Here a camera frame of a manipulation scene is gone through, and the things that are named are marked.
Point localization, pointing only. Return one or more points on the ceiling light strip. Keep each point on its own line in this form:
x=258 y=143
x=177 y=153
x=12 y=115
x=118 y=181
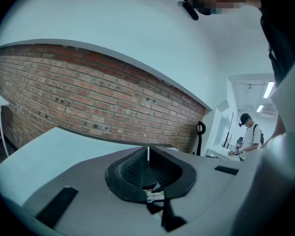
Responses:
x=269 y=90
x=259 y=108

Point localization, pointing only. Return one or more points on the white desk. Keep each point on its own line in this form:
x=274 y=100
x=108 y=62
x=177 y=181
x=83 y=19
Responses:
x=218 y=154

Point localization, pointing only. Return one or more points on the light blue tablecloth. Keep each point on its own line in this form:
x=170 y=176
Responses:
x=39 y=156

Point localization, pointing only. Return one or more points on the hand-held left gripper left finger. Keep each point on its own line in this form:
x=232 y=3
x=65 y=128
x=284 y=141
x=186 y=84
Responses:
x=93 y=181

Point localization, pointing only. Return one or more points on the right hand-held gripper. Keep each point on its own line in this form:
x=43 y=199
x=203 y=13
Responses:
x=273 y=185

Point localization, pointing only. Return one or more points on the black upright stand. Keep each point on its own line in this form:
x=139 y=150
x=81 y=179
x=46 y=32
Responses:
x=199 y=141

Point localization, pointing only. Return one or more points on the person's right forearm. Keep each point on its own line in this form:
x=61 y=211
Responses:
x=280 y=126

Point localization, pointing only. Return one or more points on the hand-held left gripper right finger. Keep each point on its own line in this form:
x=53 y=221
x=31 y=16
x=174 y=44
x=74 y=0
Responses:
x=211 y=193

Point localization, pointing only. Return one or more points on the person's black shirt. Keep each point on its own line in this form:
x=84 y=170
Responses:
x=285 y=21

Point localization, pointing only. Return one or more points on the head-worn camera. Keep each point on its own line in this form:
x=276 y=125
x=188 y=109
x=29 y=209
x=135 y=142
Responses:
x=190 y=10

